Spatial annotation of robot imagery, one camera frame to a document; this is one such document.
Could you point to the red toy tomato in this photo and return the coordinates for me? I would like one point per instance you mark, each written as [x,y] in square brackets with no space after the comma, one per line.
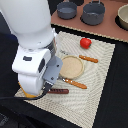
[85,43]

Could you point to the fork with orange handle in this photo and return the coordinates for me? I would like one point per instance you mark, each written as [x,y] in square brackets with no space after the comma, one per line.
[77,84]

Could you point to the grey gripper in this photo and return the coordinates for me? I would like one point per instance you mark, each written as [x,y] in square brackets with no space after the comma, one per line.
[52,72]

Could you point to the white woven placemat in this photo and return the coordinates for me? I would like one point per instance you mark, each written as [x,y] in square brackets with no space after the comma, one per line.
[80,105]

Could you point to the beige bowl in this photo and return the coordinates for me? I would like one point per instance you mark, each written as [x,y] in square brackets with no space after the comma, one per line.
[123,16]

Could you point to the grey toy pot left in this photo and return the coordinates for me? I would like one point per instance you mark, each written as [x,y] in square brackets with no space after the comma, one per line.
[66,10]

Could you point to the knife with orange handle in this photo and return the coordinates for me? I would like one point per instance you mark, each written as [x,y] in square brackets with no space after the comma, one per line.
[81,56]

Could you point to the grey toy pot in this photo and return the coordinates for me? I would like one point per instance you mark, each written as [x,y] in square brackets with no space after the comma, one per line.
[93,13]
[66,10]

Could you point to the orange toy bread loaf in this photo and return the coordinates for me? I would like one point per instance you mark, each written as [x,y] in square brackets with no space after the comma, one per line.
[26,94]

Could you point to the grey toy pot middle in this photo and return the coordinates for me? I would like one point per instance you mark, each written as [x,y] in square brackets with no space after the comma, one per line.
[93,13]

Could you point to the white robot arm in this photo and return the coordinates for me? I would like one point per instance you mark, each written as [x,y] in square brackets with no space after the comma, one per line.
[35,62]

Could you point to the brown toy sausage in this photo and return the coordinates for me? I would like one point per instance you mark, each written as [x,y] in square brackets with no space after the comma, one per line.
[58,91]

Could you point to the round beige plate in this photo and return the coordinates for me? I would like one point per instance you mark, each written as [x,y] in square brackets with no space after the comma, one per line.
[72,67]

